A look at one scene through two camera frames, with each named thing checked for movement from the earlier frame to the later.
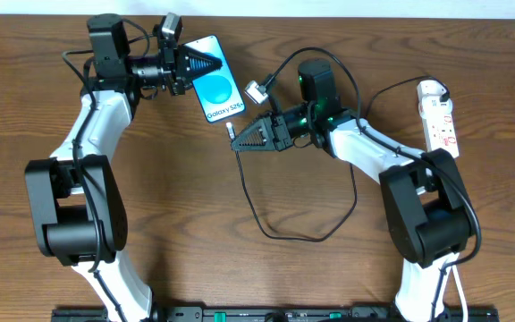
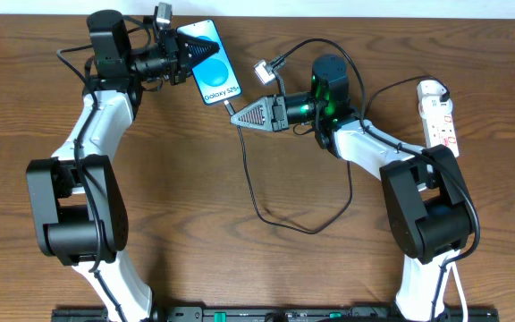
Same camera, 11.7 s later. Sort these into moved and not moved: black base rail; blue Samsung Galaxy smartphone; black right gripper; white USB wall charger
Moved: black right gripper; blue Samsung Galaxy smartphone
Not moved: white USB wall charger; black base rail
